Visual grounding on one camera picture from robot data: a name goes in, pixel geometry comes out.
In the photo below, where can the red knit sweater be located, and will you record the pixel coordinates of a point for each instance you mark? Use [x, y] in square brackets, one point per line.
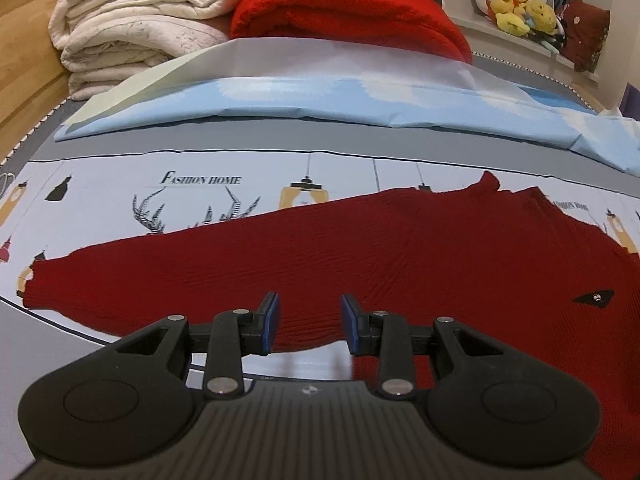
[410, 245]

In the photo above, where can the dark red patterned cushion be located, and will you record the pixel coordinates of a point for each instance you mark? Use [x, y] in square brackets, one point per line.
[587, 35]

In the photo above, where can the white window ledge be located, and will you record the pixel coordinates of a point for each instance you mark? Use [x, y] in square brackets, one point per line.
[480, 27]

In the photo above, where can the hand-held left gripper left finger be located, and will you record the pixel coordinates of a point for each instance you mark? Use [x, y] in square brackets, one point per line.
[273, 321]

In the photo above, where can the light blue folded quilt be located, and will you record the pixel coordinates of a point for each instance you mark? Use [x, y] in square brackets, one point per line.
[300, 95]

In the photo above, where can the cream folded blanket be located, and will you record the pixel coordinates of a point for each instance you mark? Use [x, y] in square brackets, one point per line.
[145, 15]

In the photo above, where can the bright red folded blanket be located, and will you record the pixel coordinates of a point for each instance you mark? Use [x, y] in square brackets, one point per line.
[350, 10]

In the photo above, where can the grey printed bed sheet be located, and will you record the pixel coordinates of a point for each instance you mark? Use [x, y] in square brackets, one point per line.
[200, 136]

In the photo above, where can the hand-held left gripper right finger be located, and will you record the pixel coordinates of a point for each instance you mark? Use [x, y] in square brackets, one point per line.
[348, 323]

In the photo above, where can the yellow plush toy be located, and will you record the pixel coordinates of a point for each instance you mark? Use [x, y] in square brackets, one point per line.
[541, 14]
[505, 7]

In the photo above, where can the wooden bed frame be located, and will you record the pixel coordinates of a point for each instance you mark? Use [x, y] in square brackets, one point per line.
[25, 45]

